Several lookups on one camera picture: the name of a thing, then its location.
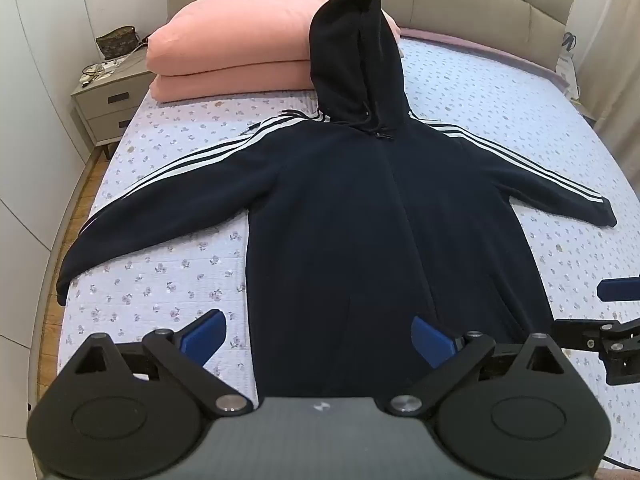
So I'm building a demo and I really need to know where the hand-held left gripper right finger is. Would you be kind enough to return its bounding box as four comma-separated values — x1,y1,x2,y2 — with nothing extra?
389,315,573,417

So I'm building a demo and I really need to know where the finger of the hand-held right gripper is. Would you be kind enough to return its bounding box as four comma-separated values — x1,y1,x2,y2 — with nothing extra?
596,276,640,303
551,317,640,386

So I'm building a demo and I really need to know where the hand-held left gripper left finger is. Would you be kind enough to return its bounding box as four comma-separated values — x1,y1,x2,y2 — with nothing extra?
65,309,253,416

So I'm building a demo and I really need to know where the dark navy striped hoodie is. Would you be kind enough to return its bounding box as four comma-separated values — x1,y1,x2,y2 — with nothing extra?
56,0,618,401

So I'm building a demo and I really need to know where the bed with floral sheet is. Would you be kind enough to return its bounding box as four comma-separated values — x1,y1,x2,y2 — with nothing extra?
56,27,640,471

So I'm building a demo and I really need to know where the white shopping bag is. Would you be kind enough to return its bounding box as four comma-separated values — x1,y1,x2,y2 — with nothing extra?
555,32,583,98

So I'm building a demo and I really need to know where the grey nightstand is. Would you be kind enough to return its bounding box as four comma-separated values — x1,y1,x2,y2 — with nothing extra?
70,57,156,161

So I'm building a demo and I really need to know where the folded pink quilt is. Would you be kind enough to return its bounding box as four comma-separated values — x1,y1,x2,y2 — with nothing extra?
146,0,403,106

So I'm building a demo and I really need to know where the white wardrobe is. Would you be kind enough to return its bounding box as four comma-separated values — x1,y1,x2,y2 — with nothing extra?
0,0,168,411

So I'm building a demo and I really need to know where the brown patterned handbag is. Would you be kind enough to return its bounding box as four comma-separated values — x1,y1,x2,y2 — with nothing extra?
95,26,141,60

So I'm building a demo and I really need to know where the white charger cable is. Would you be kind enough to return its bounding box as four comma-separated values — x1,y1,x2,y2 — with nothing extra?
80,60,121,85

